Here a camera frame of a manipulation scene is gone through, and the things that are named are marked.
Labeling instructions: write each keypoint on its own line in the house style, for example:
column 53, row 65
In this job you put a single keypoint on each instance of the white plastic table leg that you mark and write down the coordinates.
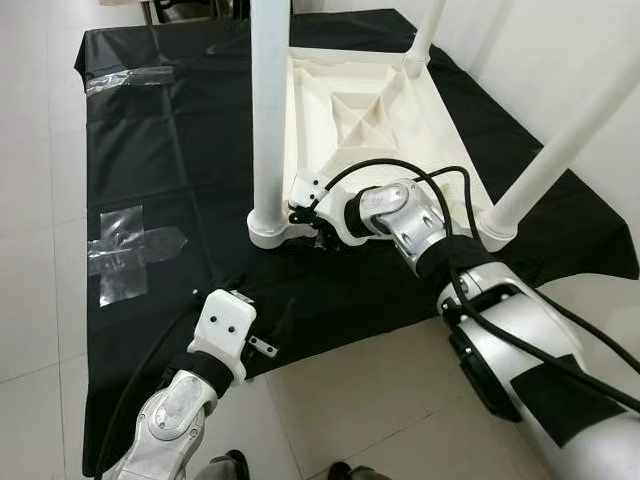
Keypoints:
column 560, row 150
column 428, row 35
column 270, row 100

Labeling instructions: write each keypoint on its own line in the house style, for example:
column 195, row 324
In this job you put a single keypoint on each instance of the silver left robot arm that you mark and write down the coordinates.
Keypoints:
column 165, row 425

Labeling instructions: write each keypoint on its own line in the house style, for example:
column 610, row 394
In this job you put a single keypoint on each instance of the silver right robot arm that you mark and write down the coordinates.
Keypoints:
column 400, row 215

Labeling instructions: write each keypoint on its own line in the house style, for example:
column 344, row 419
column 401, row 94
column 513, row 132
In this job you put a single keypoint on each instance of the black tablecloth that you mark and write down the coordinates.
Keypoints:
column 180, row 150

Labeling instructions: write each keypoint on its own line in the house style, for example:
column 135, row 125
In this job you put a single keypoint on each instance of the cross-shaped clear tape patch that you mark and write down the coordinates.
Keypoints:
column 130, row 250

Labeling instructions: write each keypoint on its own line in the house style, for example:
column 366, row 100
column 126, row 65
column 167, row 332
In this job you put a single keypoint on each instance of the small clear tape patch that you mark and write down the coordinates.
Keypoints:
column 130, row 80

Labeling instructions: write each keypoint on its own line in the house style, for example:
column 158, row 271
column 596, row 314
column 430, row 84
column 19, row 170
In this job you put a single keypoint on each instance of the black stool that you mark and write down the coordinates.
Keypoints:
column 195, row 10

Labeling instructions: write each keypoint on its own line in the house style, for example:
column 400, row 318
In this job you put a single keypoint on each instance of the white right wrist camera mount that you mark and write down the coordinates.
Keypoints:
column 305, row 188

